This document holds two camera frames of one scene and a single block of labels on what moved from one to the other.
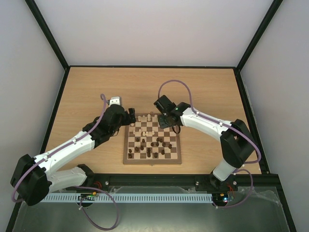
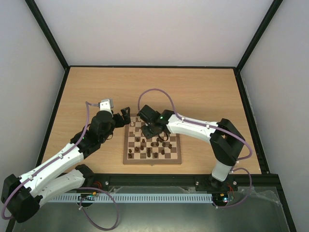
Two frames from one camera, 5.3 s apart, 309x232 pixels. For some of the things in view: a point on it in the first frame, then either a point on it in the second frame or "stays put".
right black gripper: (164, 122) to (149, 131)
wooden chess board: (146, 142) stays put
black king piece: (148, 152) stays put
